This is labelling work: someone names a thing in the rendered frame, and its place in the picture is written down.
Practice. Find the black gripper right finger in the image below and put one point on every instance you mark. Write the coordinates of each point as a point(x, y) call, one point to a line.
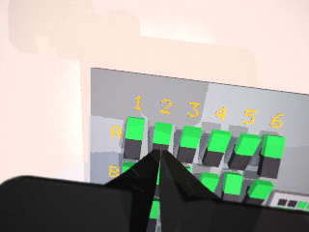
point(186, 205)

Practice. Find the grey switch panel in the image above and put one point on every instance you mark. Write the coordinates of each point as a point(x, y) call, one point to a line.
point(245, 144)

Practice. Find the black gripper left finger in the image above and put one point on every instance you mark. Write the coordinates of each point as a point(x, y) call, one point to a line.
point(30, 203)

